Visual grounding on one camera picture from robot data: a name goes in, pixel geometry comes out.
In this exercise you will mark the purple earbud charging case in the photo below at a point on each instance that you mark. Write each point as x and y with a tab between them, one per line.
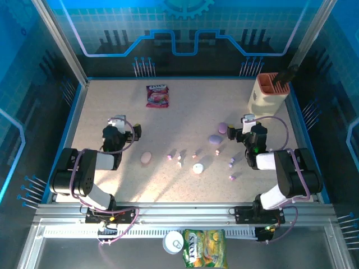
223	127
215	139

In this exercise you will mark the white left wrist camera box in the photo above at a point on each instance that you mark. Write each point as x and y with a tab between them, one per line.
119	123

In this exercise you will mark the red candy bag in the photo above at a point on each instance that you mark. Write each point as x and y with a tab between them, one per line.
157	96

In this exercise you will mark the black connector box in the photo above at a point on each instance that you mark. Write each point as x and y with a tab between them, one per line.
263	236

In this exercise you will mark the pink earbud charging case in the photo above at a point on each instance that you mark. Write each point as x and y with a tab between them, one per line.
146	157

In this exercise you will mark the green yellow candy bag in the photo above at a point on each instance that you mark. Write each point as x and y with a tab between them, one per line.
204	249

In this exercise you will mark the beige holder with orange rim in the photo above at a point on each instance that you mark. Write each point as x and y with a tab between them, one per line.
263	106

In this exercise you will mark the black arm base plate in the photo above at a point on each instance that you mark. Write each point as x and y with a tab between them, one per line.
244	215
127	214

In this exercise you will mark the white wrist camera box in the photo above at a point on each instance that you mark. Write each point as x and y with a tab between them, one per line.
119	123
249	123

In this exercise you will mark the white round earbud case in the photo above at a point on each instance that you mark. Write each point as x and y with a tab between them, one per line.
198	168

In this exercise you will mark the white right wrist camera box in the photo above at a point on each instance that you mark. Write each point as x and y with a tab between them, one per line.
249	123

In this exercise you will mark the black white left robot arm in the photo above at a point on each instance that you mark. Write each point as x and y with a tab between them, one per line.
84	173

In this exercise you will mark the aluminium frame post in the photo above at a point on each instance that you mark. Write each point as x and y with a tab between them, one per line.
62	42
311	33

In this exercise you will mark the white tin can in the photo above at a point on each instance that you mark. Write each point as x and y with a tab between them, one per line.
173	242

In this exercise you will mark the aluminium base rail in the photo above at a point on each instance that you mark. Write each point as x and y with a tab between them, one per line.
182	214

